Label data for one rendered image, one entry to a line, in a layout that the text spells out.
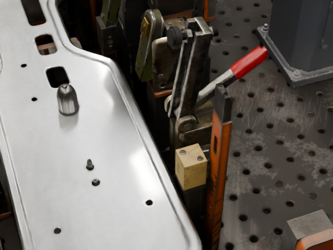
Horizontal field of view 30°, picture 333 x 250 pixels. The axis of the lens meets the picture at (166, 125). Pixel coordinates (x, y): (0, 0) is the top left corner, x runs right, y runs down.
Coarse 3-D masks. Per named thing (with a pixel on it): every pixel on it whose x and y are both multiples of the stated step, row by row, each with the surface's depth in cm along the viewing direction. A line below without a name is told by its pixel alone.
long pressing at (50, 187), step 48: (0, 0) 117; (48, 0) 116; (0, 48) 108; (0, 96) 100; (48, 96) 100; (96, 96) 100; (0, 144) 94; (48, 144) 93; (96, 144) 93; (144, 144) 93; (48, 192) 87; (96, 192) 87; (144, 192) 87; (48, 240) 82; (96, 240) 82; (144, 240) 82; (192, 240) 82
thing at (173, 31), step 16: (176, 32) 77; (192, 32) 78; (208, 32) 77; (176, 48) 78; (192, 48) 78; (208, 48) 79; (192, 64) 80; (176, 80) 85; (192, 80) 82; (176, 96) 88; (192, 96) 84; (192, 112) 87
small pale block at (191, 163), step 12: (180, 156) 83; (192, 156) 83; (204, 156) 83; (180, 168) 84; (192, 168) 83; (204, 168) 84; (180, 180) 86; (192, 180) 85; (204, 180) 86; (180, 192) 89; (192, 192) 87; (192, 204) 90; (192, 216) 92
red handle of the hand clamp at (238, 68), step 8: (256, 48) 85; (264, 48) 85; (248, 56) 85; (256, 56) 85; (264, 56) 85; (240, 64) 85; (248, 64) 85; (256, 64) 85; (224, 72) 87; (232, 72) 86; (240, 72) 86; (216, 80) 87; (224, 80) 86; (232, 80) 86; (208, 88) 87; (200, 96) 87; (208, 96) 87; (200, 104) 88; (176, 112) 88
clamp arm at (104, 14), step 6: (108, 0) 110; (114, 0) 109; (120, 0) 110; (102, 6) 113; (108, 6) 110; (114, 6) 110; (102, 12) 114; (108, 12) 111; (114, 12) 111; (102, 18) 113; (108, 18) 112; (114, 18) 112; (108, 24) 113; (114, 24) 113
